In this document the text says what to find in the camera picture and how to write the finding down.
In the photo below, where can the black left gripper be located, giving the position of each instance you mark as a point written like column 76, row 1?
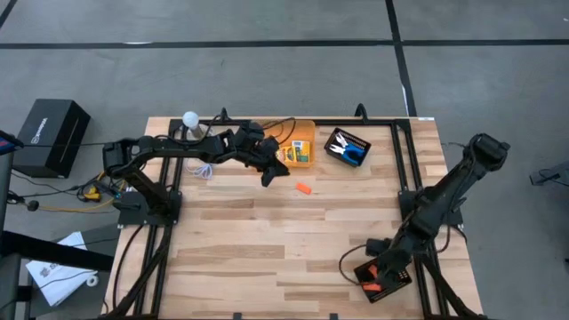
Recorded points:
column 255, row 144

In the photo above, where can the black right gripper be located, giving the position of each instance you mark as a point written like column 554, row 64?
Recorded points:
column 391, row 269

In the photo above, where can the orange eraser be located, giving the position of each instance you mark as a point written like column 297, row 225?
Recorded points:
column 371, row 287
column 372, row 271
column 303, row 189

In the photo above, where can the yellow crayon box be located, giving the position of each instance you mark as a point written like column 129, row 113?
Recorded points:
column 301, row 152
column 289, row 155

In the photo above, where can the black perforated plastic basket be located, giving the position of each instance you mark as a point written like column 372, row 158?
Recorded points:
column 362, row 143
column 395, row 293

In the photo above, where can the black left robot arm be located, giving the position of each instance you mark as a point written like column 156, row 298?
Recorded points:
column 178, row 149

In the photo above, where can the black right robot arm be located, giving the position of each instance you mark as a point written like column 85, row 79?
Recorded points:
column 444, row 200

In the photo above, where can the orange translucent plastic bin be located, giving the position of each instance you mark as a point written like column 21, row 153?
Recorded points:
column 306, row 133

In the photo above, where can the wooden work table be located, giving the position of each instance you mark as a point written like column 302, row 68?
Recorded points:
column 355, row 122

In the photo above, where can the white bulb table lamp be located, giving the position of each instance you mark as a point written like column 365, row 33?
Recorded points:
column 191, row 119

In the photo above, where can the grey chair base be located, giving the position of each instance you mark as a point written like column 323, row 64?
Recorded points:
column 555, row 174

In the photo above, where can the white tape roll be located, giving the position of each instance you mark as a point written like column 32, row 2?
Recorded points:
column 88, row 281

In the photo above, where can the black cardboard box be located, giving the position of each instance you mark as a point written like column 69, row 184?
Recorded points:
column 53, row 133

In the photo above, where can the white paper sheets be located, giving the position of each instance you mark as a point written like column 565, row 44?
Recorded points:
column 58, row 280

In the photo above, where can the black metal beam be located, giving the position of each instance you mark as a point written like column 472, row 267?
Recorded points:
column 44, row 251

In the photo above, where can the black power plug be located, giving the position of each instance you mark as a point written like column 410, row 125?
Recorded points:
column 32, row 205

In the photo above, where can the dark device with red screen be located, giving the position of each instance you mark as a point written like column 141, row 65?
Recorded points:
column 6, row 143

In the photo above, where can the small black bracket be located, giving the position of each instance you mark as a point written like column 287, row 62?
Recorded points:
column 237, row 316
column 334, row 316

